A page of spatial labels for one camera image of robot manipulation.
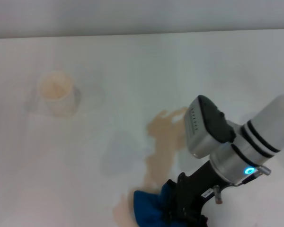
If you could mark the white paper cup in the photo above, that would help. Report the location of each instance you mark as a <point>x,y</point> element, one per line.
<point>56,94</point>

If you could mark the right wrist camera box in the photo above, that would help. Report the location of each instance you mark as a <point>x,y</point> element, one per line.
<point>203,127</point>

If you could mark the brown water stain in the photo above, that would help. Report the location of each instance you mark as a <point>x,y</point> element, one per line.
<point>161,142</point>

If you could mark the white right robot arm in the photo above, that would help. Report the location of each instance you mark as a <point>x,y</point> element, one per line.
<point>258,137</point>

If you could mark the blue rag with black trim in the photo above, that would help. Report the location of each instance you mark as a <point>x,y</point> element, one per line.
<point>149,205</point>

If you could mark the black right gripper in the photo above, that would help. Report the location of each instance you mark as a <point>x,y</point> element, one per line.
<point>194,189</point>

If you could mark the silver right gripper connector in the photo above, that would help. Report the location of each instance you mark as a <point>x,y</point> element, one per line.
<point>218,195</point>

